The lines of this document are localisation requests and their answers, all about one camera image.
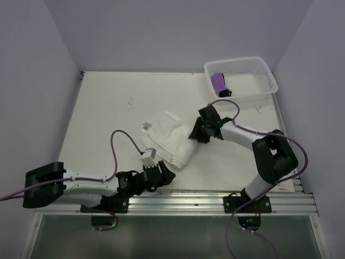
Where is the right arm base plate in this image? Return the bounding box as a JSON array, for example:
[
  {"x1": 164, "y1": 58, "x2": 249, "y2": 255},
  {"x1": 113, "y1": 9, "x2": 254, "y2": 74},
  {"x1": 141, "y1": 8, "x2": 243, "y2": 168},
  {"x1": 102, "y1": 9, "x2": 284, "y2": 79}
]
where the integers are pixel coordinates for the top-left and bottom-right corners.
[{"x1": 223, "y1": 193, "x2": 272, "y2": 214}]

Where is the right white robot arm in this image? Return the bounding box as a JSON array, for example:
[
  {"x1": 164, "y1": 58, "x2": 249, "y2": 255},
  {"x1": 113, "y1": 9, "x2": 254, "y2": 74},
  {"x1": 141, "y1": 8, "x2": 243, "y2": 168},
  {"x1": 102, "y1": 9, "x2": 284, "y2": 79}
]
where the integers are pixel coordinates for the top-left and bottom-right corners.
[{"x1": 189, "y1": 105, "x2": 298, "y2": 212}]

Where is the aluminium mounting rail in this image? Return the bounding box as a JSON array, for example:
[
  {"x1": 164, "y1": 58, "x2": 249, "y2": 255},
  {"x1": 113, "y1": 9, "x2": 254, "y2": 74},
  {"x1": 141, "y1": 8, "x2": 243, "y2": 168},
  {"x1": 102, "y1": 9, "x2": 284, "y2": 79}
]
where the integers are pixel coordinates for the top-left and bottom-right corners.
[{"x1": 34, "y1": 188, "x2": 319, "y2": 216}]

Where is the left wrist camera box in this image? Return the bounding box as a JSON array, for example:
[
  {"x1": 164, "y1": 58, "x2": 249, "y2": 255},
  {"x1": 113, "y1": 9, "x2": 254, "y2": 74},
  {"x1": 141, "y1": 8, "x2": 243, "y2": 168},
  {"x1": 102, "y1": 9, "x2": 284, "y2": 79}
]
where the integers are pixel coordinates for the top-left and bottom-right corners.
[{"x1": 140, "y1": 148, "x2": 156, "y2": 170}]

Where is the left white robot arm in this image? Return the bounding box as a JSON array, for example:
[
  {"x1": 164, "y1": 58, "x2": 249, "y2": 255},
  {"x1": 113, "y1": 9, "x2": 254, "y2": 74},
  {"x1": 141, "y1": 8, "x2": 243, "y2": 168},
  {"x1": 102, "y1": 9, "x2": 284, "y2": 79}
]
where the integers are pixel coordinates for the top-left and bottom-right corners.
[{"x1": 23, "y1": 161, "x2": 176, "y2": 213}]

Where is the purple microfiber towel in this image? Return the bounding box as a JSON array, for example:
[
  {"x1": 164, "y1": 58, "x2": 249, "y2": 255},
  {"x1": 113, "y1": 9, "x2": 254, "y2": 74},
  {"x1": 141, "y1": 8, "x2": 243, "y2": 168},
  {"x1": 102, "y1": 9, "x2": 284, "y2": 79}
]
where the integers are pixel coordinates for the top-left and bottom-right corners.
[{"x1": 210, "y1": 73, "x2": 232, "y2": 98}]

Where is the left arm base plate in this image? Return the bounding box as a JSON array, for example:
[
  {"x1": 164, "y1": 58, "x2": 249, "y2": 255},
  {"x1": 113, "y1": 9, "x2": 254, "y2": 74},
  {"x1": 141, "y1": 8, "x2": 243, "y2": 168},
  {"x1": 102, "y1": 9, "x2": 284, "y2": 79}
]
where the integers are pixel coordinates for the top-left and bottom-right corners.
[{"x1": 80, "y1": 196, "x2": 129, "y2": 214}]

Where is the white towel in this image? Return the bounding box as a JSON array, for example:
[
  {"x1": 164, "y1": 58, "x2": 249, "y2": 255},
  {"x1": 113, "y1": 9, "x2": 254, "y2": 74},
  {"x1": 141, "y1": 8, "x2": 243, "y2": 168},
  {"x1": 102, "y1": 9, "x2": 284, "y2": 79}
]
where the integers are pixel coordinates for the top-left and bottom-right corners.
[{"x1": 141, "y1": 112, "x2": 198, "y2": 170}]

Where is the white perforated plastic basket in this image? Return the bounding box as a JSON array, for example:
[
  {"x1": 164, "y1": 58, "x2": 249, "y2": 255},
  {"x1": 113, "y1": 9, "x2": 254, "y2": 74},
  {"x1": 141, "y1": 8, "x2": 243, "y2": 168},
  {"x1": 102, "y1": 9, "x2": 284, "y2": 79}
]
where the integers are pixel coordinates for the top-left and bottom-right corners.
[{"x1": 204, "y1": 57, "x2": 278, "y2": 102}]

